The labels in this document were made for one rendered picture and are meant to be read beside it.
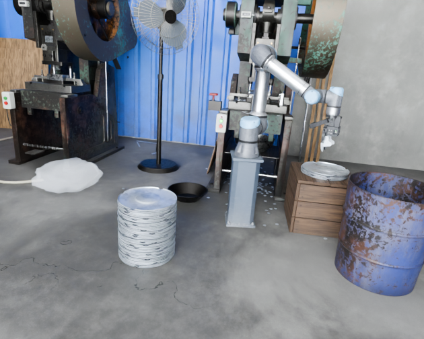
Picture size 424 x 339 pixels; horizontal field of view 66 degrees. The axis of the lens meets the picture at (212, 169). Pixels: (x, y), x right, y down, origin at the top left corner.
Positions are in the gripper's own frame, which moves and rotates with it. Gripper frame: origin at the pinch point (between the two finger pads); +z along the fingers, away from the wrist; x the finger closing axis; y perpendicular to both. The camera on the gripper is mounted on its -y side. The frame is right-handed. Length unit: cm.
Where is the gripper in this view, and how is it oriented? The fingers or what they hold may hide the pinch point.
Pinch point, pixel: (322, 148)
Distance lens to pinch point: 202.3
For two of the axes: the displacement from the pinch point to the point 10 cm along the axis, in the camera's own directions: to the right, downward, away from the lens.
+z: -0.7, 9.5, 3.1
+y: 8.4, 2.2, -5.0
